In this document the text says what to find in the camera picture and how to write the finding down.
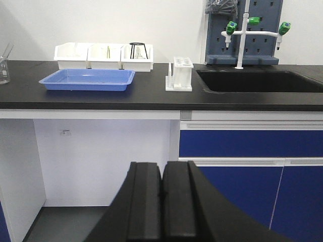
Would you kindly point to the blue pegboard drying rack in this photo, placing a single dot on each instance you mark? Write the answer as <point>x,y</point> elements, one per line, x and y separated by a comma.
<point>259,49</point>

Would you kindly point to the white test tube rack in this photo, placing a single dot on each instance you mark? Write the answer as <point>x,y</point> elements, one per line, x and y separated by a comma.
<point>179,75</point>

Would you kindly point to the blue cabinet door right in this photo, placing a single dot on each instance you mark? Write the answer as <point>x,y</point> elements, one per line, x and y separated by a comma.
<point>298,209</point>

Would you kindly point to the white left storage bin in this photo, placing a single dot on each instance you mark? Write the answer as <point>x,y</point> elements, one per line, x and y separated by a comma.
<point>72,55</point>

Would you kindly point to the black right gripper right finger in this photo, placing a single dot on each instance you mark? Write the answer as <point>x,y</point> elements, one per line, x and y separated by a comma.
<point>195,210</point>

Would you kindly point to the black wire tripod stand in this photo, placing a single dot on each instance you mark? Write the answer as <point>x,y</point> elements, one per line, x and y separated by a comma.
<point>143,49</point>

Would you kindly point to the white right storage bin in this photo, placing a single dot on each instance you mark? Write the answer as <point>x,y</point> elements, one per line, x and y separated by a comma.
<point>138,65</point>

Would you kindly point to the white lab faucet green knobs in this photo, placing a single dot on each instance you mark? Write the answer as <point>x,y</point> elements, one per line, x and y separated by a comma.
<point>231,30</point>

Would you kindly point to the white middle storage bin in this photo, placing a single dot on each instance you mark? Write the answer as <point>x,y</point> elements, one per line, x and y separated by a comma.
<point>97,56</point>

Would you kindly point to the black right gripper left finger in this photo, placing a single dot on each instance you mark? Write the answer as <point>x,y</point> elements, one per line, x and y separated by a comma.
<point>134,214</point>

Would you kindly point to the blue cabinet door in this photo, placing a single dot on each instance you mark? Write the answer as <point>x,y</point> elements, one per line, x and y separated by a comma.
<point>298,209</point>
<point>253,189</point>

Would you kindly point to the bag of grey pegs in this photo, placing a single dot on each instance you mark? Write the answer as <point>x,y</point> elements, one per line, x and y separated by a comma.
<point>221,7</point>

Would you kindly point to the blue cabinet door left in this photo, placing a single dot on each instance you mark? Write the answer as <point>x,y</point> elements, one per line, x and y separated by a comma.
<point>253,189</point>

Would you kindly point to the blue drawer front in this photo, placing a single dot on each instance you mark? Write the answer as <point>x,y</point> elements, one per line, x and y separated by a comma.
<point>250,143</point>

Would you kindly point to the blue plastic tray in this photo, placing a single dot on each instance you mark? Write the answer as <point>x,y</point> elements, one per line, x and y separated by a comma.
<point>89,80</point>

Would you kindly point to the black sink basin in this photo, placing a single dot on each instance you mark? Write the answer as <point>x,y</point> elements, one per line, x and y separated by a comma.
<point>263,81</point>

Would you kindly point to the glass alcohol lamp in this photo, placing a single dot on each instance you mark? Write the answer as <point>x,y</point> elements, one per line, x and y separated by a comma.
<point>137,54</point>

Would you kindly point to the white storage bin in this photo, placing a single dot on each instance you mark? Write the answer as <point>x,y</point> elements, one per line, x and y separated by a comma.
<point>138,65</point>
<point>72,55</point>
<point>97,56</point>

